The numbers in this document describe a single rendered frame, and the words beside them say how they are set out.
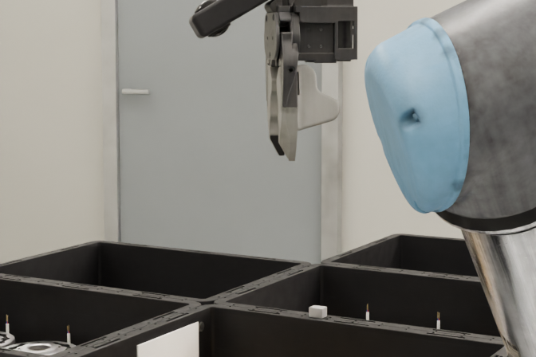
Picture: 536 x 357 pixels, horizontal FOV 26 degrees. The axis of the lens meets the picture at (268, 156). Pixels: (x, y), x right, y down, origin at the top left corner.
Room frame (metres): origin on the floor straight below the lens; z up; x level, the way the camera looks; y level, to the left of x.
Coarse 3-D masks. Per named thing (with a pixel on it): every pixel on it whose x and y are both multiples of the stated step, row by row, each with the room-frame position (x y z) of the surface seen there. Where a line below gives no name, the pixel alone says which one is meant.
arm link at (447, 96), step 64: (512, 0) 0.73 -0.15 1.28; (384, 64) 0.73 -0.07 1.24; (448, 64) 0.71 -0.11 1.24; (512, 64) 0.71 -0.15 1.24; (384, 128) 0.77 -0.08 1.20; (448, 128) 0.70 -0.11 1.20; (512, 128) 0.71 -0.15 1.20; (448, 192) 0.72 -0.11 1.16; (512, 192) 0.74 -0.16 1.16; (512, 256) 0.80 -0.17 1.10; (512, 320) 0.86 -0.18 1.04
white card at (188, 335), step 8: (184, 328) 1.34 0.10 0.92; (192, 328) 1.35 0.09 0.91; (160, 336) 1.30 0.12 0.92; (168, 336) 1.31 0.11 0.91; (176, 336) 1.32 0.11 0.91; (184, 336) 1.34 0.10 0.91; (192, 336) 1.35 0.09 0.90; (144, 344) 1.27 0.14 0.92; (152, 344) 1.28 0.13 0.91; (160, 344) 1.30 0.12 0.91; (168, 344) 1.31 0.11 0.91; (176, 344) 1.32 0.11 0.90; (184, 344) 1.34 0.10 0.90; (192, 344) 1.35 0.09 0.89; (144, 352) 1.27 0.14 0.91; (152, 352) 1.28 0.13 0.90; (160, 352) 1.30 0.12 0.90; (168, 352) 1.31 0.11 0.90; (176, 352) 1.32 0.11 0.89; (184, 352) 1.34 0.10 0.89; (192, 352) 1.35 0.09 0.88
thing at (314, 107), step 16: (304, 80) 1.13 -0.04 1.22; (304, 96) 1.13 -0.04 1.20; (320, 96) 1.13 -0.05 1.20; (288, 112) 1.11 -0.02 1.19; (304, 112) 1.13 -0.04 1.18; (320, 112) 1.13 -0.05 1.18; (336, 112) 1.13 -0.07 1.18; (288, 128) 1.12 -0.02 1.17; (304, 128) 1.13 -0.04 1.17; (288, 144) 1.12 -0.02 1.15
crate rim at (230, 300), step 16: (304, 272) 1.61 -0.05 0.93; (352, 272) 1.63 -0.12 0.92; (368, 272) 1.62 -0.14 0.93; (384, 272) 1.61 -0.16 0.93; (400, 272) 1.61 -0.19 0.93; (256, 288) 1.50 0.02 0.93; (224, 304) 1.41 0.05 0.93; (240, 304) 1.40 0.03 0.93; (352, 320) 1.32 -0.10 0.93; (368, 320) 1.32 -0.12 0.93; (480, 336) 1.25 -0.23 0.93; (496, 336) 1.25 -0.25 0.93
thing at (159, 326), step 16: (208, 304) 1.40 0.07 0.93; (160, 320) 1.32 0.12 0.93; (176, 320) 1.33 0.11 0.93; (288, 320) 1.34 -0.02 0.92; (304, 320) 1.33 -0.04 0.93; (320, 320) 1.32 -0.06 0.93; (336, 320) 1.32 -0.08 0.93; (128, 336) 1.25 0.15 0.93; (144, 336) 1.27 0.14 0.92; (416, 336) 1.27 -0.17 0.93; (432, 336) 1.26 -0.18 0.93; (448, 336) 1.25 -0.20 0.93; (464, 336) 1.25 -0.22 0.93; (80, 352) 1.19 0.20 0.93; (96, 352) 1.19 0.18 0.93; (496, 352) 1.19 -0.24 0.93
